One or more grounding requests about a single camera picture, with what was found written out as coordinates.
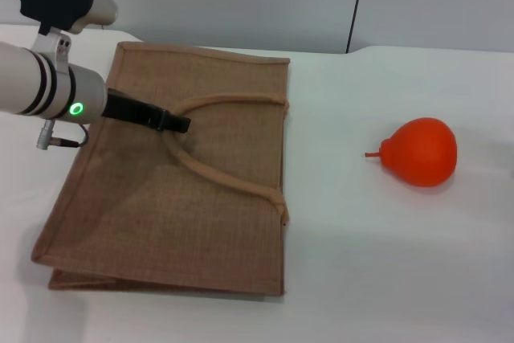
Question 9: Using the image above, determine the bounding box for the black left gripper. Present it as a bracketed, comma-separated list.
[101, 87, 192, 134]

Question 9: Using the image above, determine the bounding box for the brown jute handbag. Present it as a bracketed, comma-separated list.
[31, 40, 292, 296]

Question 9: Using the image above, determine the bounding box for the orange toy fruit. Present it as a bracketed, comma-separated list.
[364, 116, 459, 188]

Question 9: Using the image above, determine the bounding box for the left arm connector cable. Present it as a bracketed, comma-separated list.
[35, 117, 90, 151]

